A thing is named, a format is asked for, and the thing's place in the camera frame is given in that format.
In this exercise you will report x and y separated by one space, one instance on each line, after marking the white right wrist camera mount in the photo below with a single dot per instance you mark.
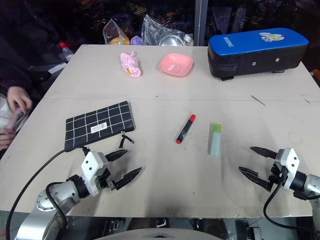
287 157

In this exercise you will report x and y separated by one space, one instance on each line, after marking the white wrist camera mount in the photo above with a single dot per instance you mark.
91 163
287 157

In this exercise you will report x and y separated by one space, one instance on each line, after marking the light green highlighter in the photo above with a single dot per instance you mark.
215 142

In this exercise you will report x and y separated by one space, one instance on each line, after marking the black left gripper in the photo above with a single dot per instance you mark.
106 180

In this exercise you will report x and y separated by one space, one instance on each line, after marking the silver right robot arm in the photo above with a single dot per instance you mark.
312 183

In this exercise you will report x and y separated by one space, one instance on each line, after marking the pink plastic bowl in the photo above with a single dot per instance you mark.
175 65

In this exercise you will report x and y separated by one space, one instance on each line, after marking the grey metal post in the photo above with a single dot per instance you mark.
200 22

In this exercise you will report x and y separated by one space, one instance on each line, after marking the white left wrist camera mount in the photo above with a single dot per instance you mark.
91 163

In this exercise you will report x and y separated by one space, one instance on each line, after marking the white rounded robot torso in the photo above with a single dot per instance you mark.
157 235

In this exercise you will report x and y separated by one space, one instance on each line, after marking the plastic bag with fruit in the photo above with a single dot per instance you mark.
116 32

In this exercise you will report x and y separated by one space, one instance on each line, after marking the purple plastic bag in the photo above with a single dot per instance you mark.
136 40

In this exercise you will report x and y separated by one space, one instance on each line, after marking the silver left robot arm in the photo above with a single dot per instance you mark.
58 192

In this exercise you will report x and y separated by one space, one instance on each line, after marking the round metal bowl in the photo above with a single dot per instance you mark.
170 41

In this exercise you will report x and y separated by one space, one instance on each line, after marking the pink soft bundle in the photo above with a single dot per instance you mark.
131 65

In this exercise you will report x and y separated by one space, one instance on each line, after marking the red black marker pen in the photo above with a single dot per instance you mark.
185 128

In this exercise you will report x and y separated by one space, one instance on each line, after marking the blue black padded box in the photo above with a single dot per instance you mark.
255 52

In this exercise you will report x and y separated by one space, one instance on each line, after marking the black grid pencil pouch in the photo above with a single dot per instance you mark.
82 130

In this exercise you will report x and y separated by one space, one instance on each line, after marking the clear bottle with red cap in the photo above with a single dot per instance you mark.
66 51

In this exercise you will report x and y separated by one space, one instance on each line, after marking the person's right hand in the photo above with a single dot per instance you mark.
6 140

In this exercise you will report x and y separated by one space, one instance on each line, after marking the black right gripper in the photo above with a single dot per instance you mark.
275 176

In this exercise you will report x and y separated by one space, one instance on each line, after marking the person's left hand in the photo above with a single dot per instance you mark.
18 97

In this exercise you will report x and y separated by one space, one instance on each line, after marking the clear crumpled plastic bag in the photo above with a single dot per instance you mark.
160 28

